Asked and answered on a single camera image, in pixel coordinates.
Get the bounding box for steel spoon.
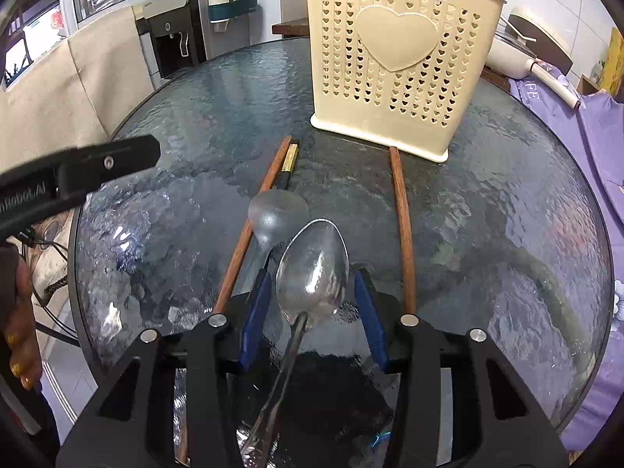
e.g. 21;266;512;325
240;219;349;467
248;189;310;274

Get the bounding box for left hand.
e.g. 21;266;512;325
1;242;42;390

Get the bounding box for beige chair cover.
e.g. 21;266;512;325
0;6;153;171

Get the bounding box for water dispenser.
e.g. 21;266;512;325
138;0;258;78

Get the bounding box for black gold-banded chopstick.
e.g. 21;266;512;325
273;140;299;190

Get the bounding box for wooden side counter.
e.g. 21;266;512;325
272;18;310;37

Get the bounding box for purple floral cloth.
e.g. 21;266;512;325
506;57;624;454

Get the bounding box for cream heart utensil holder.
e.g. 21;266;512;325
307;0;505;163

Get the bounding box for yellow packet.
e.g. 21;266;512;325
599;28;624;96

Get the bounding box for white cooking pot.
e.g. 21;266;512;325
486;16;581;110

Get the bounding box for black power cable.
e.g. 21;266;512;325
19;225;74;347

